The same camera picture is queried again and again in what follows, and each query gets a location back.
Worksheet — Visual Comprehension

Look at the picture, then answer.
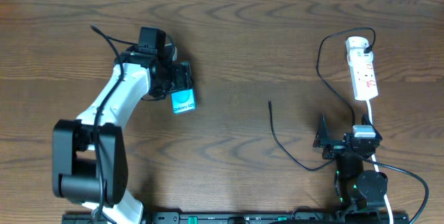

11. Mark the white power strip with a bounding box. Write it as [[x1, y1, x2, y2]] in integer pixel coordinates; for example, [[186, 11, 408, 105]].
[[345, 36, 378, 101]]

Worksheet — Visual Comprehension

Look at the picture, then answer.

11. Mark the white power strip cord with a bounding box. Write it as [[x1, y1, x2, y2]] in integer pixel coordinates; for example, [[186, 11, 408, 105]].
[[365, 99, 395, 224]]

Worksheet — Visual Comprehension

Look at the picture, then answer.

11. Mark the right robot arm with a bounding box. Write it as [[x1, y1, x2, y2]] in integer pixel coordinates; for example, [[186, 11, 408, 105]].
[[313, 115, 388, 223]]

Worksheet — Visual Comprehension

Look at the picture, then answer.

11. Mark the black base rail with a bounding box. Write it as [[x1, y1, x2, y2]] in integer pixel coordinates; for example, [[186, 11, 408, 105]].
[[62, 211, 409, 224]]

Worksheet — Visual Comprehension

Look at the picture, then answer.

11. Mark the black charger cable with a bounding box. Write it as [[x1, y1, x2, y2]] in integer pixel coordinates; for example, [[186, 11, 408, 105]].
[[267, 27, 377, 172]]

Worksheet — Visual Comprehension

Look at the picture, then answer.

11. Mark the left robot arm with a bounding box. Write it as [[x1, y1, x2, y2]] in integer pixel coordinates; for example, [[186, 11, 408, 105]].
[[52, 27, 196, 223]]

